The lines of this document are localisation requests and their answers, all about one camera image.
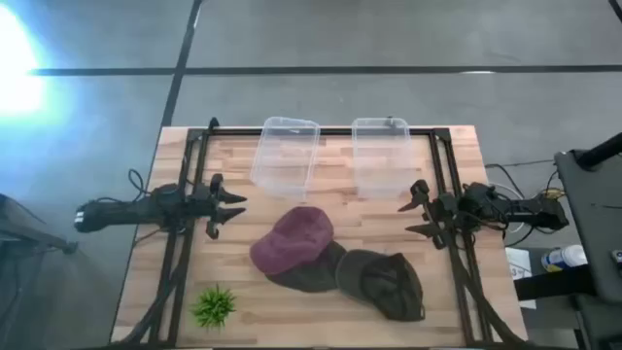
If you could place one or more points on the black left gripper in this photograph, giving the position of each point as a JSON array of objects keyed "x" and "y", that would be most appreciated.
[{"x": 204, "y": 204}]

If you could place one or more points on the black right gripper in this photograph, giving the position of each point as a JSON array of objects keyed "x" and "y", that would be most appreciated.
[{"x": 444, "y": 209}]

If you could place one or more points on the maroon cap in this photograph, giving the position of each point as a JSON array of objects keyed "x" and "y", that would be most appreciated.
[{"x": 296, "y": 240}]

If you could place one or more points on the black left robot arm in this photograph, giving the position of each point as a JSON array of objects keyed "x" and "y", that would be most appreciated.
[{"x": 121, "y": 211}]

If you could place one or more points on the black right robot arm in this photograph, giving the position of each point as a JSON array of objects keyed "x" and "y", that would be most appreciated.
[{"x": 525, "y": 211}]

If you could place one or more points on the clear plastic bin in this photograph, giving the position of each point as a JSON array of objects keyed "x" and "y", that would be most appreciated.
[
  {"x": 384, "y": 155},
  {"x": 286, "y": 155}
]

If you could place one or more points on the olive green cap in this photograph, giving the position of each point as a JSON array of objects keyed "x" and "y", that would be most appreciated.
[{"x": 384, "y": 287}]

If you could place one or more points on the green artificial plant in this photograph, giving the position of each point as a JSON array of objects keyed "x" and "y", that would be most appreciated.
[{"x": 214, "y": 307}]

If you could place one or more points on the white paper sheet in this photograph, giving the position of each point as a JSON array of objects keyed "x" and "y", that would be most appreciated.
[{"x": 520, "y": 272}]

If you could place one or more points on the black bar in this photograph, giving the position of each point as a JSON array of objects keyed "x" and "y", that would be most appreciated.
[{"x": 554, "y": 283}]

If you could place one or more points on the white and blue bottle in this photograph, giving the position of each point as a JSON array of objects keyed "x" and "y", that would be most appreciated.
[{"x": 563, "y": 258}]

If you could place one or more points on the grey side table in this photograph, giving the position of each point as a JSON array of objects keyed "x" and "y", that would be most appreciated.
[{"x": 595, "y": 214}]

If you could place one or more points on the black tube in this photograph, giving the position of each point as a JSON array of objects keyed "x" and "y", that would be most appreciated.
[{"x": 600, "y": 151}]

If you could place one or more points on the dark grey furniture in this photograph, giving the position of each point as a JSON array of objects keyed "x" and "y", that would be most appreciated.
[{"x": 24, "y": 243}]

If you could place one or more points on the black aluminium frame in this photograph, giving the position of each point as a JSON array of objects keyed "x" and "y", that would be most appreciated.
[{"x": 335, "y": 131}]

